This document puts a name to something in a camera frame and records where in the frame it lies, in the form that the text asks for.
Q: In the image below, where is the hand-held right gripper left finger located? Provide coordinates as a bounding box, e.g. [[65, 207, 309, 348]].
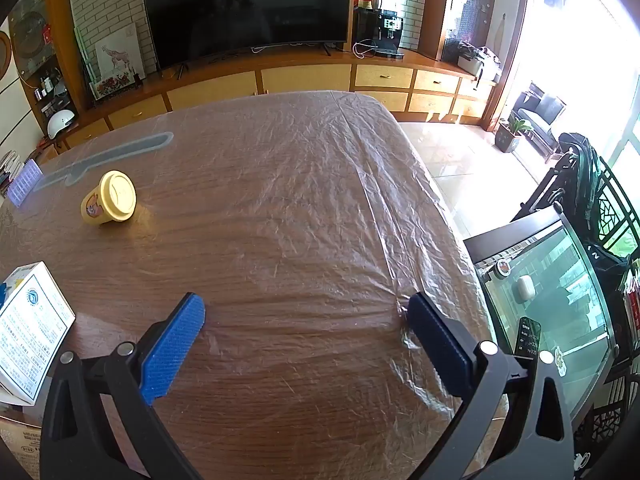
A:
[[39, 292, 207, 480]]

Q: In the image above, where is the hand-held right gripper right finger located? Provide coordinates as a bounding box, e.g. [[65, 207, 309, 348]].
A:
[[406, 291, 576, 480]]

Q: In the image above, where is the beige tape roll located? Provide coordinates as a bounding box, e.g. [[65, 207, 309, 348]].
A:
[[81, 170, 137, 225]]

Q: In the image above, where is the black remote control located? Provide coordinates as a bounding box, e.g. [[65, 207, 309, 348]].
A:
[[515, 317, 542, 361]]

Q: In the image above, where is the glass side table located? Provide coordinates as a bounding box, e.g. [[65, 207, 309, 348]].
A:
[[462, 205, 621, 431]]

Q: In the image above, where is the white printed paper box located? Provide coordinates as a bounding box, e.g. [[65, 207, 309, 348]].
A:
[[0, 261, 76, 406]]

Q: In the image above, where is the brown cardboard box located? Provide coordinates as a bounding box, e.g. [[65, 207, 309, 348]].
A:
[[0, 402, 46, 480]]

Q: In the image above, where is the potted plant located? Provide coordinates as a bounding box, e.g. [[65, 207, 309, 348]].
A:
[[495, 115, 533, 154]]

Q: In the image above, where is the dark carved wooden chair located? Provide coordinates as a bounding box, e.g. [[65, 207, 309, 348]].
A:
[[510, 152, 640, 261]]

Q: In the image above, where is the dark backpack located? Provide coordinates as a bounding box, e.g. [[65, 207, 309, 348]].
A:
[[557, 132, 601, 241]]

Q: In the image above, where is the stack of books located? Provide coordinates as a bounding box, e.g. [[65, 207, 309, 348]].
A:
[[0, 150, 26, 196]]

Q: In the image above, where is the white helmet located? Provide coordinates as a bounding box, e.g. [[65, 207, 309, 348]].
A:
[[46, 108, 78, 138]]

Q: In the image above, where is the dark armchair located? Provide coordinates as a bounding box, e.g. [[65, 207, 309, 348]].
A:
[[512, 82, 567, 151]]

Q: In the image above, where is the floral picture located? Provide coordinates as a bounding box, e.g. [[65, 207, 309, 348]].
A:
[[92, 72, 141, 103]]

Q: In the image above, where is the wooden television cabinet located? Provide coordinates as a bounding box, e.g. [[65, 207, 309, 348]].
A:
[[55, 45, 501, 156]]

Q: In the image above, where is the wooden display shelf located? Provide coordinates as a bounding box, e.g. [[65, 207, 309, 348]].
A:
[[10, 0, 86, 126]]

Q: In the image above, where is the black coffee machine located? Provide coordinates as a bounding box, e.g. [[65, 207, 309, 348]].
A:
[[372, 9, 405, 58]]

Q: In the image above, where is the large black television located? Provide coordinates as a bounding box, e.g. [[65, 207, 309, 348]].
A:
[[140, 0, 354, 78]]

